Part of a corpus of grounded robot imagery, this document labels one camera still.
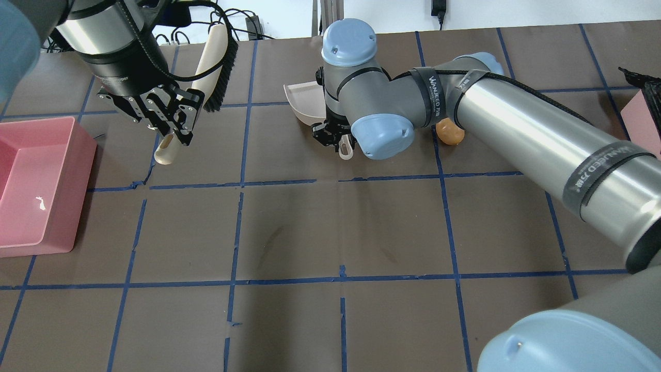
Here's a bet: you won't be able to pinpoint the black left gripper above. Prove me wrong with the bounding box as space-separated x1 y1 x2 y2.
97 83 205 146

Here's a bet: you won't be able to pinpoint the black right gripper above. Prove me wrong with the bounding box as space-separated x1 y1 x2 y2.
311 120 357 147

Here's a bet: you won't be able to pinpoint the cream plastic dustpan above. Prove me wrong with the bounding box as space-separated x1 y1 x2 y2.
283 82 355 160

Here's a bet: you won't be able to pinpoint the cream brush black bristles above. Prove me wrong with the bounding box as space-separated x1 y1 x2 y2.
154 23 239 165

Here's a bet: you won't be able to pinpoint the brown potato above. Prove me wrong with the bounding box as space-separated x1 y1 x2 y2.
436 118 465 146

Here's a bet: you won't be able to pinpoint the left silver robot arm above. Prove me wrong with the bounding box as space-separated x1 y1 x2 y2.
1 1 204 146

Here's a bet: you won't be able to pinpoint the pink plastic bin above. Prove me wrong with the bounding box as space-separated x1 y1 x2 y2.
1 116 97 257

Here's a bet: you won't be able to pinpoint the bin with black bag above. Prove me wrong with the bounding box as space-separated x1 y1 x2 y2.
618 67 660 159

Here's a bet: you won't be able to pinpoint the black power adapter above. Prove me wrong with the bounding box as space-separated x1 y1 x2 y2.
431 0 448 29

